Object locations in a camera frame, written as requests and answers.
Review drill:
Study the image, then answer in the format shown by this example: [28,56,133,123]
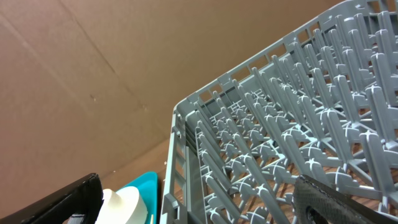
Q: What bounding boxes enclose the grey plastic dish rack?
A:
[160,1,397,223]

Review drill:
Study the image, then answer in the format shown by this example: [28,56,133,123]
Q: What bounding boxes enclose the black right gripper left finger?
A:
[1,173,103,224]

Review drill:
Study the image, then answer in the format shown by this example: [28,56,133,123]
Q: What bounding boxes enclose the white plastic cup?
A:
[95,186,148,224]

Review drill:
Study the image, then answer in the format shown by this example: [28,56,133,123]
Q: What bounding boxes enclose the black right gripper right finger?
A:
[293,175,397,224]

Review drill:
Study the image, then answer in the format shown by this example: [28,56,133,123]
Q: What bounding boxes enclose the teal plastic tray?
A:
[116,171,159,224]

